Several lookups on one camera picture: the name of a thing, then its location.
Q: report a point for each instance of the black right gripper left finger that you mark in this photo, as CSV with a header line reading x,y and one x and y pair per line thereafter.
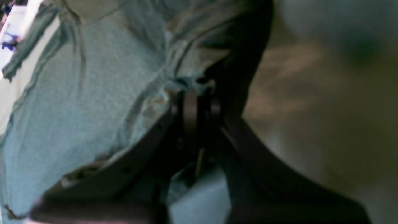
x,y
131,190

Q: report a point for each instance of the green T-shirt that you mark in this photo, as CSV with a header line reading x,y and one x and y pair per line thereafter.
x,y
103,71

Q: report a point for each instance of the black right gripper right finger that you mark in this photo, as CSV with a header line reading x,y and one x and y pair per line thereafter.
x,y
264,190

